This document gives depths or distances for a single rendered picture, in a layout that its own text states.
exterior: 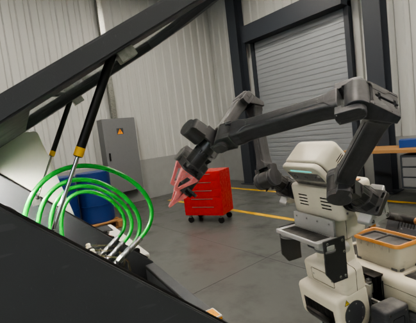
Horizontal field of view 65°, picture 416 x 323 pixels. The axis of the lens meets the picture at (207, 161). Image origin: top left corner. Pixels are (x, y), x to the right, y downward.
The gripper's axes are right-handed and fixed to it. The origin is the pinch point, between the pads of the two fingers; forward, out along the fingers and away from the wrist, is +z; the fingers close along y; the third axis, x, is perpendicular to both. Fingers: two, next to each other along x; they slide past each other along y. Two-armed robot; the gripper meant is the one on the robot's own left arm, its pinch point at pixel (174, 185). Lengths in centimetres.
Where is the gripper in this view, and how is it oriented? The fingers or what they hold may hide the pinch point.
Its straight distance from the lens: 106.7
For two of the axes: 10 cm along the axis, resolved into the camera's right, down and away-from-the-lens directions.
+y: 2.9, 3.0, -9.1
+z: -6.3, 7.7, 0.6
